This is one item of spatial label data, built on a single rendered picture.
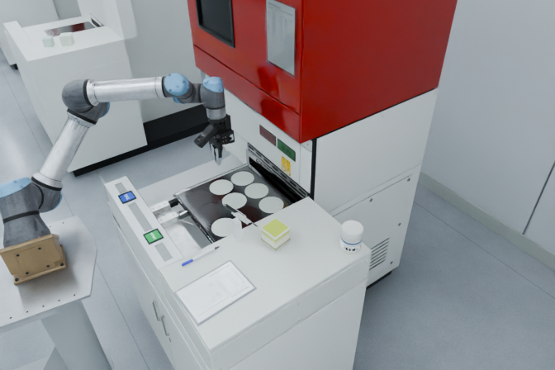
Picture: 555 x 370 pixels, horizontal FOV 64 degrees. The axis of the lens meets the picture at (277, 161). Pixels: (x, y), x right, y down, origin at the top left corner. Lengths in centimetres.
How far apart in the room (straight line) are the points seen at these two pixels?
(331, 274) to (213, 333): 41
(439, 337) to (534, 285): 72
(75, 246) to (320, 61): 117
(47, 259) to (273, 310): 86
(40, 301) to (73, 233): 33
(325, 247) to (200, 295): 45
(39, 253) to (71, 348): 54
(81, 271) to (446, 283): 196
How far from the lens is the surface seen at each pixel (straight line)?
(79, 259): 187
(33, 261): 182
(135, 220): 173
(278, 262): 150
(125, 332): 263
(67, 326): 207
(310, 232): 160
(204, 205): 183
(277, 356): 161
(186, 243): 172
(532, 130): 284
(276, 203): 180
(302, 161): 168
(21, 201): 179
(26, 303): 181
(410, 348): 253
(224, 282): 146
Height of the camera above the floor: 210
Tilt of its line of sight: 36 degrees down
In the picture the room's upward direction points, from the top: 1 degrees counter-clockwise
